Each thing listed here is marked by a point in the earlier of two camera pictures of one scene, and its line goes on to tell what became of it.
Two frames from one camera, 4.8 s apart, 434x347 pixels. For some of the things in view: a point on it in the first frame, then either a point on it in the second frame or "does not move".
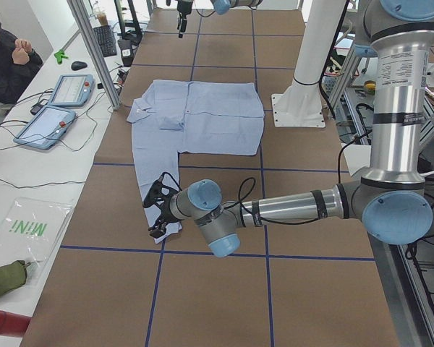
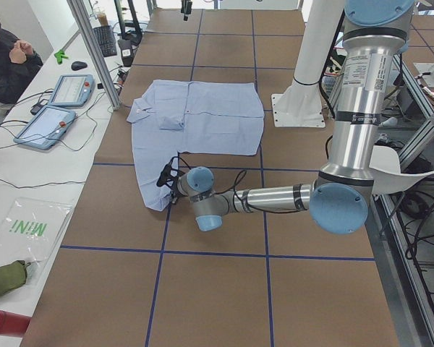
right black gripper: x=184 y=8 -> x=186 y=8
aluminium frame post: x=95 y=53 does not move
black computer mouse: x=78 y=65 does not move
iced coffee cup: x=103 y=19 does not move
